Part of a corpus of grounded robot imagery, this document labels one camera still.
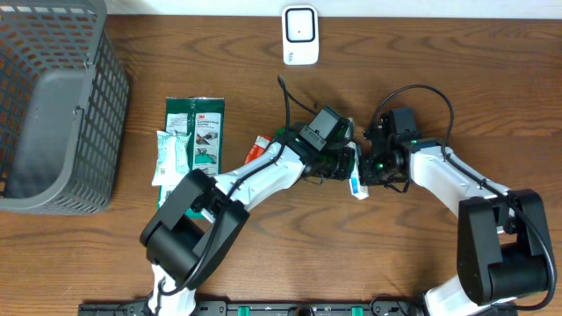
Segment white slim box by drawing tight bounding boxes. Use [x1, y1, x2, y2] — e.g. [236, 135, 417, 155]
[346, 141, 369, 200]

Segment green lid jar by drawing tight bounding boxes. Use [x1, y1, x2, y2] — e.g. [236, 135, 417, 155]
[275, 127, 294, 142]

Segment red stick sachet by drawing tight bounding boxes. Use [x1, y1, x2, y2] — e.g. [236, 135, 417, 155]
[244, 135, 272, 164]

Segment green white gloves package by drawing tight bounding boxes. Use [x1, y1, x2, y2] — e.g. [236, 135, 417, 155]
[157, 97, 225, 206]

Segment mint wet wipes pack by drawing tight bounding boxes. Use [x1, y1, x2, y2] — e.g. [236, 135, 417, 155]
[152, 131, 191, 186]

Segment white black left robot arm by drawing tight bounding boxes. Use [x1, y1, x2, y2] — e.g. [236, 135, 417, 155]
[140, 106, 355, 315]

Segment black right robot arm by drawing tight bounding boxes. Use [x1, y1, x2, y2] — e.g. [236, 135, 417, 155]
[360, 108, 557, 315]

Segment grey plastic mesh basket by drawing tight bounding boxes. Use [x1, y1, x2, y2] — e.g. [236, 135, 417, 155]
[1, 0, 130, 215]

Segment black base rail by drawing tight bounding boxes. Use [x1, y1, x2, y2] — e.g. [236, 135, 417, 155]
[77, 299, 519, 316]

